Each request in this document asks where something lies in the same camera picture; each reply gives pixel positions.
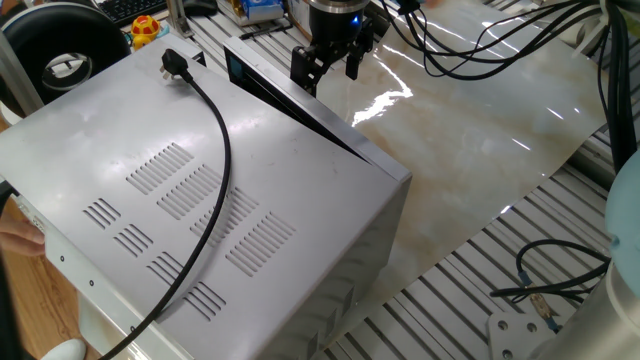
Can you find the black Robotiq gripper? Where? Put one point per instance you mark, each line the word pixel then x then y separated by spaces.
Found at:
pixel 332 27

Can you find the silver microwave door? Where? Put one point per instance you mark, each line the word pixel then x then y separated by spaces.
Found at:
pixel 300 97

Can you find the silver microwave body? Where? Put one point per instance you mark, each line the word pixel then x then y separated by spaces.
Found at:
pixel 300 160

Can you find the bare person hand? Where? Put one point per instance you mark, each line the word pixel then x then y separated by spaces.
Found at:
pixel 20 240

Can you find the thin black rod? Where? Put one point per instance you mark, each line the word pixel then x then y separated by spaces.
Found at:
pixel 265 31

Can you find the silver box with blue print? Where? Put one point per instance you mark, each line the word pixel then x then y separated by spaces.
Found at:
pixel 257 11

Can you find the black computer mouse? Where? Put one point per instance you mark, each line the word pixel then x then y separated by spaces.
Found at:
pixel 200 7

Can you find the glossy marble pattern sheet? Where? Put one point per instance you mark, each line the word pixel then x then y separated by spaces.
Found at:
pixel 475 140

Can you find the yellow red toy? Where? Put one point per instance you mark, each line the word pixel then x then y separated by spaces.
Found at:
pixel 145 30

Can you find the black computer keyboard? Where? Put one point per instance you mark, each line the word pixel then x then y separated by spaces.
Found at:
pixel 132 10

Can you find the grey aluminium bar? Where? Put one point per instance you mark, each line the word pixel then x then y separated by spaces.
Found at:
pixel 17 75

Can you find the white rounded object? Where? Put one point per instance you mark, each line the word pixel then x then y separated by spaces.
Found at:
pixel 65 351

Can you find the aluminium bracket post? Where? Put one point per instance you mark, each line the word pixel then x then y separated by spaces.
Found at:
pixel 179 20

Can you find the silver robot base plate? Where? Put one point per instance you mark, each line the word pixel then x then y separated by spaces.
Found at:
pixel 515 337

